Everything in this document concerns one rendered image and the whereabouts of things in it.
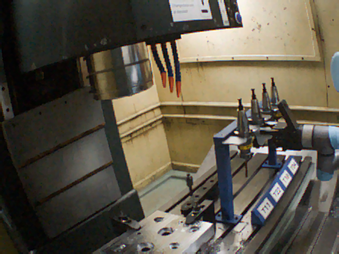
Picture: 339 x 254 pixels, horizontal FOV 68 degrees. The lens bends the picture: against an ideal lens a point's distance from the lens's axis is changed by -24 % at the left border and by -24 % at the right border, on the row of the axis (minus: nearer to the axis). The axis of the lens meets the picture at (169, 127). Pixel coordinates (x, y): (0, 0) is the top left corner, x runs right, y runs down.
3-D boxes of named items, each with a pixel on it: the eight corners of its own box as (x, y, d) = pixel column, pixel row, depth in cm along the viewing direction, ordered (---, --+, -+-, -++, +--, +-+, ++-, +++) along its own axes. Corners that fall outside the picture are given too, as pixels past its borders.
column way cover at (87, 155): (125, 196, 138) (97, 82, 123) (49, 242, 104) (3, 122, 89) (118, 193, 141) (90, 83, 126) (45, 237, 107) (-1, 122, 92)
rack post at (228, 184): (243, 217, 104) (239, 142, 95) (235, 225, 100) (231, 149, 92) (220, 213, 110) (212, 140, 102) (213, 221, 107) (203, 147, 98)
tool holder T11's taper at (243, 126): (238, 128, 99) (236, 107, 97) (251, 128, 97) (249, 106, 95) (234, 132, 96) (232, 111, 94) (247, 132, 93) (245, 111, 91)
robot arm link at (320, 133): (337, 156, 82) (339, 131, 79) (311, 153, 89) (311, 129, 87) (340, 146, 88) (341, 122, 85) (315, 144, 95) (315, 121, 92)
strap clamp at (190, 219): (216, 224, 104) (213, 190, 100) (194, 244, 95) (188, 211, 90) (208, 222, 106) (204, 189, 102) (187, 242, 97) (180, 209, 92)
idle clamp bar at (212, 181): (222, 189, 127) (221, 177, 126) (191, 224, 108) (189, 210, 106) (212, 188, 130) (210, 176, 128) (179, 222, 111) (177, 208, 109)
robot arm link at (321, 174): (343, 175, 88) (345, 148, 85) (321, 185, 88) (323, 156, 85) (333, 167, 96) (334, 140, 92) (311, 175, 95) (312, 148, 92)
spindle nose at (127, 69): (133, 83, 89) (126, 44, 85) (168, 84, 76) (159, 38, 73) (84, 100, 80) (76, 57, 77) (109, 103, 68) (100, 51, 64)
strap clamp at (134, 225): (149, 245, 98) (138, 212, 94) (142, 249, 96) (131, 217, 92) (123, 234, 107) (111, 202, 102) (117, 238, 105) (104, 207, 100)
